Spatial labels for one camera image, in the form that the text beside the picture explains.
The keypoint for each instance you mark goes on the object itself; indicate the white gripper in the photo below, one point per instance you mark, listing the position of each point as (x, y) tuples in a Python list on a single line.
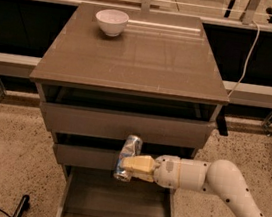
[(167, 170)]

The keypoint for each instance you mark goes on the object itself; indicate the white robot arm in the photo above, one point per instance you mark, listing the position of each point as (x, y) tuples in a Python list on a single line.
[(221, 178)]

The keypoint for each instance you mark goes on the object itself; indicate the bottom grey drawer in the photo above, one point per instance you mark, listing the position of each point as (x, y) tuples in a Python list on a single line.
[(96, 193)]

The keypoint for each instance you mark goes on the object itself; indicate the grey drawer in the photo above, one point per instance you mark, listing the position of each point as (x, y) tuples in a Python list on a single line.
[(62, 118), (96, 193), (85, 157)]

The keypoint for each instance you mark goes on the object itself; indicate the top grey drawer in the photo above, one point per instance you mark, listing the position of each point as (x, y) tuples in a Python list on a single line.
[(62, 118)]

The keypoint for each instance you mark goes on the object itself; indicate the middle grey drawer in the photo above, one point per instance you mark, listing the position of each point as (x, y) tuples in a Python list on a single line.
[(85, 157)]

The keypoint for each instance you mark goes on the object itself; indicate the grey drawer cabinet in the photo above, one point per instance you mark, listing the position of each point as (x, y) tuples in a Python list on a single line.
[(161, 65)]

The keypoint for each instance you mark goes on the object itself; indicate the black object on floor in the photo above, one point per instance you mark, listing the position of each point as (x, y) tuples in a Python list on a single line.
[(22, 206)]

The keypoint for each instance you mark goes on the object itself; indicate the white ceramic bowl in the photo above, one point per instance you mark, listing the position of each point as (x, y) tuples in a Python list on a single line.
[(112, 22)]

